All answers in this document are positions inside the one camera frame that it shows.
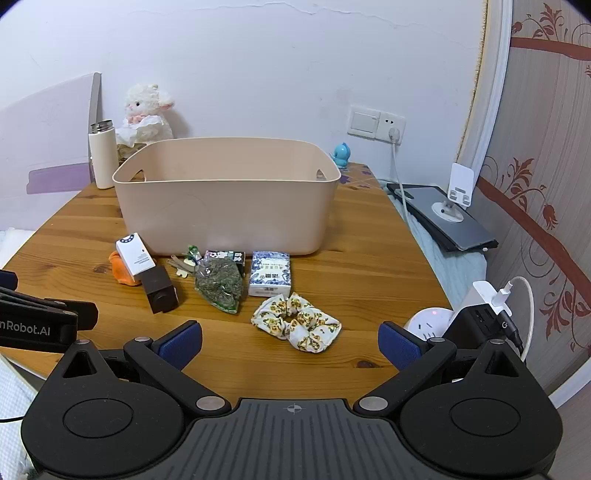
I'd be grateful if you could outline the orange plush toy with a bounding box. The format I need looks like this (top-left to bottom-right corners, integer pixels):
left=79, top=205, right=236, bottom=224
left=108, top=251, right=144, bottom=287

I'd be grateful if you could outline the white wall socket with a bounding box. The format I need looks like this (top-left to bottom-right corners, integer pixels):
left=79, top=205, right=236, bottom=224
left=376, top=110, right=407, bottom=144

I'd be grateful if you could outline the brown patterned box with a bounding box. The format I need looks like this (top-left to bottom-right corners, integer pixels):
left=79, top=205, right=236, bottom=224
left=116, top=143, right=148, bottom=165

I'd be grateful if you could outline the dark brown box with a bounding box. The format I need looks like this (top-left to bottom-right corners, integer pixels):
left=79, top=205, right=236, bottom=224
left=140, top=264, right=180, bottom=315

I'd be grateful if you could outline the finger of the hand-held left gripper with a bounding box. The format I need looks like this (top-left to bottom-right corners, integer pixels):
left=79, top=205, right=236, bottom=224
left=0, top=271, right=99, bottom=334

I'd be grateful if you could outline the white panel board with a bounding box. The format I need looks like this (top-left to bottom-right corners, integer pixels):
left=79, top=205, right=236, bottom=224
left=0, top=71, right=103, bottom=232

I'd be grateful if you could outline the black charger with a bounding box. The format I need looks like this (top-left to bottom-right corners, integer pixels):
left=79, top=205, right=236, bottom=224
left=445, top=306, right=526, bottom=357

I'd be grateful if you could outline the white plush lamb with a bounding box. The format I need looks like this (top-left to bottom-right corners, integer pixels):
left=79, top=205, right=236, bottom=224
left=115, top=83, right=177, bottom=147

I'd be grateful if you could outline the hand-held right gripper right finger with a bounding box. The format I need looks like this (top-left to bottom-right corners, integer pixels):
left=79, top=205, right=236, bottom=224
left=353, top=322, right=529, bottom=418

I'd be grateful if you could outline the floral patterned wooden panel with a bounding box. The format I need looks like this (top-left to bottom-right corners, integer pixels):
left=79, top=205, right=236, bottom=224
left=456, top=0, right=591, bottom=412

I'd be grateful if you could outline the small white box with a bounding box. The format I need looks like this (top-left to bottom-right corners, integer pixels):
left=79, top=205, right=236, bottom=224
left=115, top=233, right=157, bottom=278

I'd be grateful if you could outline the beige plastic storage bin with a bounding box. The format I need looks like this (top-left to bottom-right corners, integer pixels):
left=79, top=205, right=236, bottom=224
left=112, top=137, right=343, bottom=257

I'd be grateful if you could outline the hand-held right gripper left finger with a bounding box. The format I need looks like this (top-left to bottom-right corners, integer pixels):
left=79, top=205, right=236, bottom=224
left=48, top=320, right=232, bottom=418

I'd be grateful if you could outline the light blue blanket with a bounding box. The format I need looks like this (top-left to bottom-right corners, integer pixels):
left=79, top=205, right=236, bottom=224
left=378, top=179, right=491, bottom=315

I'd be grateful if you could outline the white plug cable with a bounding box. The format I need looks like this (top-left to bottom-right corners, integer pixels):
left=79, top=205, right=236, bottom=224
left=386, top=128, right=413, bottom=214

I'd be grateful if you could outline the white wall switch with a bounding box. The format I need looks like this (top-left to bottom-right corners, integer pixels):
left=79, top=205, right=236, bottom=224
left=348, top=104, right=382, bottom=138

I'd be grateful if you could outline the bag of dried herbs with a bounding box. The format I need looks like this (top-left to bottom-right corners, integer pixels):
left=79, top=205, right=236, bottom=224
left=193, top=256, right=245, bottom=315

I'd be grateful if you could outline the white phone stand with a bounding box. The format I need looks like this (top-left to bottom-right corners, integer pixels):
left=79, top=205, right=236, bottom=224
left=431, top=162, right=476, bottom=225

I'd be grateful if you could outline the blue and white box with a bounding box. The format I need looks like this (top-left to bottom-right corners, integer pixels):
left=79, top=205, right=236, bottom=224
left=247, top=250, right=292, bottom=297

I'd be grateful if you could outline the dark grey laptop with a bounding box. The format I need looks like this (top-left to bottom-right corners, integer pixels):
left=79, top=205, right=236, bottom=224
left=386, top=183, right=500, bottom=253

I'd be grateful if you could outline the purple patterned tablecloth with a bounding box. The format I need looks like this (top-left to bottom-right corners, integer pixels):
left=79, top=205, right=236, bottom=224
left=338, top=162, right=385, bottom=190

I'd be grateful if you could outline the white charger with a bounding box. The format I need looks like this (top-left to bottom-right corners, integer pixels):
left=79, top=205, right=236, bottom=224
left=468, top=280, right=511, bottom=320

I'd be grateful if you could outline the black floral box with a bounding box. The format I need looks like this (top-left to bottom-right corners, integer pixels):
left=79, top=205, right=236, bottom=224
left=202, top=249, right=246, bottom=278

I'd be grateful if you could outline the floral fabric scrunchie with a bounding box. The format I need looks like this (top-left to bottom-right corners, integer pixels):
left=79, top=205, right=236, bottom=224
left=251, top=292, right=343, bottom=354

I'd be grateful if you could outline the white charging cable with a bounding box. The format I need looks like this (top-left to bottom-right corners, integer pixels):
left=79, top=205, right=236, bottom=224
left=498, top=275, right=537, bottom=361

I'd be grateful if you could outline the white thermos bottle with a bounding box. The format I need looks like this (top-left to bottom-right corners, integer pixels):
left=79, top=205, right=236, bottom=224
left=88, top=119, right=119, bottom=190

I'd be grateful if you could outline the white round power strip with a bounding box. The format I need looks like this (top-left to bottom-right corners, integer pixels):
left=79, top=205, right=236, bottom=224
left=403, top=308, right=456, bottom=343

